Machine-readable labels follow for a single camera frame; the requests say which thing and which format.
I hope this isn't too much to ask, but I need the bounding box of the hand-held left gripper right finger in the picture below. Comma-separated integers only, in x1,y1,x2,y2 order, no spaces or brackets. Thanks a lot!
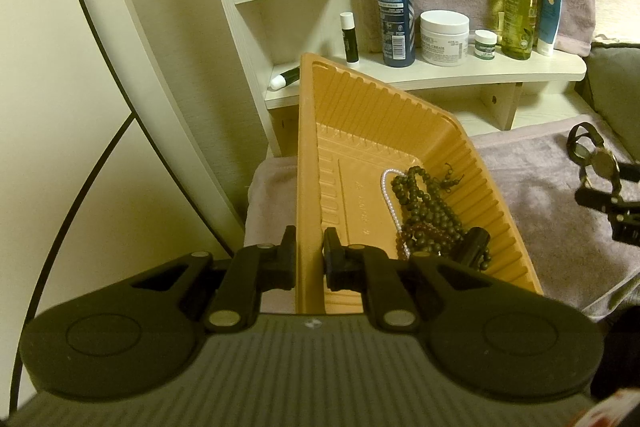
322,227,506,334

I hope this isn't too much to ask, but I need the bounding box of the small black white bottle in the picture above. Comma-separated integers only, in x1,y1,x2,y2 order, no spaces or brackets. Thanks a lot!
340,12,360,64

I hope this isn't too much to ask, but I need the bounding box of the small green-banded jar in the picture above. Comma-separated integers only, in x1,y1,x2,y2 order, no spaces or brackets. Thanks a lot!
473,29,499,60

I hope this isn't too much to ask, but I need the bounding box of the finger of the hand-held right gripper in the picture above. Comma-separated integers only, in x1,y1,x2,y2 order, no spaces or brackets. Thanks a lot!
574,186,640,249
612,161,640,182

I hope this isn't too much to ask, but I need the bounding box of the cream wooden shelf unit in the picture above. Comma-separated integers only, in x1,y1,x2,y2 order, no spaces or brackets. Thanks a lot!
192,0,589,158

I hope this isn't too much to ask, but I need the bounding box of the grey-green cushion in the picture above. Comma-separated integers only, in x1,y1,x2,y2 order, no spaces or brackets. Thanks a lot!
582,39,640,158

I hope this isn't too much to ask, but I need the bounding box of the mauve fleece mat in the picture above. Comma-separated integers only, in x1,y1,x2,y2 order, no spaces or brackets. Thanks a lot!
245,129,640,321

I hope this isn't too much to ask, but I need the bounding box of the dark olive bead necklace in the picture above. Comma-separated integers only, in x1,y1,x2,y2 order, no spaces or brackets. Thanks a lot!
389,163,484,261

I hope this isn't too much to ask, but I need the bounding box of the orange plastic tray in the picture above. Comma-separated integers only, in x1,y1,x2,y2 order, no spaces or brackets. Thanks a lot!
296,52,545,316

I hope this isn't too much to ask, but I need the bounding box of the white pearl necklace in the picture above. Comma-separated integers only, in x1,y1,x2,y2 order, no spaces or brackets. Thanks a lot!
380,168,412,258

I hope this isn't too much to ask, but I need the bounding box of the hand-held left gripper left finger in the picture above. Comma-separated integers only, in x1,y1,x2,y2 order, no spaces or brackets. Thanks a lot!
131,224,298,334

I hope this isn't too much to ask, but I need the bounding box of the white cream jar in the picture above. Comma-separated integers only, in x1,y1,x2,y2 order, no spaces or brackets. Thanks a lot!
419,10,471,67

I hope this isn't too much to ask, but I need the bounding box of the red-brown bead bracelet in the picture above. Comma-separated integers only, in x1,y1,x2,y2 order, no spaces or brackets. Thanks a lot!
396,222,454,258

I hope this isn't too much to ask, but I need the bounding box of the blue and white tube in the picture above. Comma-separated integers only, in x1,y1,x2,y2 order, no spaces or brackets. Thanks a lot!
536,0,565,57

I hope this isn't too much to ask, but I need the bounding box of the cream curved wooden panel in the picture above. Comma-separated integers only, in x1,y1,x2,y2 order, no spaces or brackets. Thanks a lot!
52,0,251,258

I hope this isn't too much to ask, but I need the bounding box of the black lip balm stick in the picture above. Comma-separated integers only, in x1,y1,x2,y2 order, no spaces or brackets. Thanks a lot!
270,68,301,90

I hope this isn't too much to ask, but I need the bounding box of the gold-faced wristwatch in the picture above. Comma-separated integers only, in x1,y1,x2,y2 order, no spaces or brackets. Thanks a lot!
566,121,623,190

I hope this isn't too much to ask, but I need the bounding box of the dark blue spray bottle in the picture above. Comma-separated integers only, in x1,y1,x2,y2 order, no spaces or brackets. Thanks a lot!
377,0,416,69

